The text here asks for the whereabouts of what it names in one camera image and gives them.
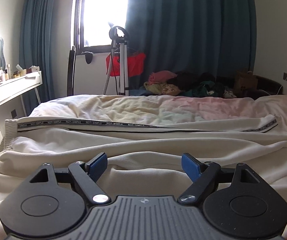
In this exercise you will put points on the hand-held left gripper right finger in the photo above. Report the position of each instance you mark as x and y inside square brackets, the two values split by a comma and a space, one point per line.
[191, 167]

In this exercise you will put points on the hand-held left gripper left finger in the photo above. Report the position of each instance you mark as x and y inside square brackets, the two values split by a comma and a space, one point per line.
[97, 166]

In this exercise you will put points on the white pants with black stripe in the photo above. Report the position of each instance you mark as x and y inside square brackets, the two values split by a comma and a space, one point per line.
[133, 142]

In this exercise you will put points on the dark clothes pile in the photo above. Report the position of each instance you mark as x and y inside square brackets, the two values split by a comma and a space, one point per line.
[203, 83]

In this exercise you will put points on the cream and pink blanket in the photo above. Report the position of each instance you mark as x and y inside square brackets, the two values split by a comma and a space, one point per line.
[158, 107]

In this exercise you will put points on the yellow floral cloth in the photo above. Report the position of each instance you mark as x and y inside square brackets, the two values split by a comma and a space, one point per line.
[163, 88]

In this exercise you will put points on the pink cloth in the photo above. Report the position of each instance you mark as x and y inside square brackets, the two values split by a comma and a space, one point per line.
[161, 77]

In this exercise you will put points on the black chair back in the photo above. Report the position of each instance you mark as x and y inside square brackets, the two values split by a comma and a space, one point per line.
[71, 72]

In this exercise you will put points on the brown paper bag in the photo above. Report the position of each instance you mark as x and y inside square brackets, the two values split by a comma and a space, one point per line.
[244, 82]

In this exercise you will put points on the garment steamer stand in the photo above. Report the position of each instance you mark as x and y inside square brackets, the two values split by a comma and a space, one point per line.
[121, 62]

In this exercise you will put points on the red bag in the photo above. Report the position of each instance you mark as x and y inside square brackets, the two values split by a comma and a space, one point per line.
[133, 63]

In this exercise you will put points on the black object on windowsill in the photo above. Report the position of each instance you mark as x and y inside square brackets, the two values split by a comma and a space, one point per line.
[88, 57]

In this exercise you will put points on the dark headboard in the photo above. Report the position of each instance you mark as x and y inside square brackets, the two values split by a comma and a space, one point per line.
[268, 85]

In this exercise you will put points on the white desk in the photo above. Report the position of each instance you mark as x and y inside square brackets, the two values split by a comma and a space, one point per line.
[6, 90]

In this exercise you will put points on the row of cosmetic bottles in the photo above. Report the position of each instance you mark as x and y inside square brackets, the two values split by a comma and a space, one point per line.
[7, 73]

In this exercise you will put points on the teal curtain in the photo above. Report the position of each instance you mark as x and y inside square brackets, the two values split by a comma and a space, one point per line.
[188, 25]
[38, 30]

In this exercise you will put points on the window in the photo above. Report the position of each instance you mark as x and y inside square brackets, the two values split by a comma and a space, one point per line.
[101, 12]

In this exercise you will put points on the black wall socket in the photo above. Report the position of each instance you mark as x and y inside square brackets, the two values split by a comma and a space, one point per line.
[13, 113]

